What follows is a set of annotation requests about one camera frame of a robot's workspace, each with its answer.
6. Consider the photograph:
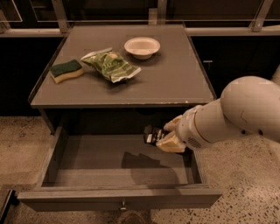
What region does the green and yellow sponge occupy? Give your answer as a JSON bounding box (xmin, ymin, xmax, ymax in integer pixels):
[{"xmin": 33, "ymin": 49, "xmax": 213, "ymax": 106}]
[{"xmin": 50, "ymin": 59, "xmax": 84, "ymax": 83}]

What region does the round metal drawer knob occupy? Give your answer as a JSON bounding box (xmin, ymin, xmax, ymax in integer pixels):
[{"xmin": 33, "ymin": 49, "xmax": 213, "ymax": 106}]
[{"xmin": 119, "ymin": 201, "xmax": 128, "ymax": 212}]

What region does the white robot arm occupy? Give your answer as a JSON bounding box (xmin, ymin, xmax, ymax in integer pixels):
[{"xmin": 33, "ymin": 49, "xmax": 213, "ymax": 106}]
[{"xmin": 156, "ymin": 76, "xmax": 280, "ymax": 152}]

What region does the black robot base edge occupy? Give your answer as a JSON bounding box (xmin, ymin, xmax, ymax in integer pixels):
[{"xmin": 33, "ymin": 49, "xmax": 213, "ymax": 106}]
[{"xmin": 0, "ymin": 190, "xmax": 19, "ymax": 224}]

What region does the green crumpled chip bag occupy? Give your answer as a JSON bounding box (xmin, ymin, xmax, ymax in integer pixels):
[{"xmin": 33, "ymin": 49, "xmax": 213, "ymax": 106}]
[{"xmin": 80, "ymin": 48, "xmax": 141, "ymax": 83}]

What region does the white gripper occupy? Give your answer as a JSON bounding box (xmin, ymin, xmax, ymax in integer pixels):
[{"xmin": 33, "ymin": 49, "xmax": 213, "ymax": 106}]
[{"xmin": 156, "ymin": 104, "xmax": 219, "ymax": 153}]

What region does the open grey top drawer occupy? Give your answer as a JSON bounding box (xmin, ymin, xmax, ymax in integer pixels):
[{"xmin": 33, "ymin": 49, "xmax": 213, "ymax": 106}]
[{"xmin": 18, "ymin": 127, "xmax": 222, "ymax": 211}]

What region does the grey wooden counter cabinet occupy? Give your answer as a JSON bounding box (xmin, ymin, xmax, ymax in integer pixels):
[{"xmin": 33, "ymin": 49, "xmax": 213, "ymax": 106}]
[{"xmin": 31, "ymin": 24, "xmax": 214, "ymax": 135}]

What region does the white paper bowl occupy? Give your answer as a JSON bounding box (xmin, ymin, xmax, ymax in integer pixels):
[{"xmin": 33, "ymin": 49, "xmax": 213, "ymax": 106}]
[{"xmin": 124, "ymin": 37, "xmax": 160, "ymax": 60}]

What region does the metal railing frame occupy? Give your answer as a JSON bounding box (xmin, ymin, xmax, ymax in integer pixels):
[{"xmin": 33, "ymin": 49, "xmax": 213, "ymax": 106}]
[{"xmin": 0, "ymin": 0, "xmax": 280, "ymax": 37}]

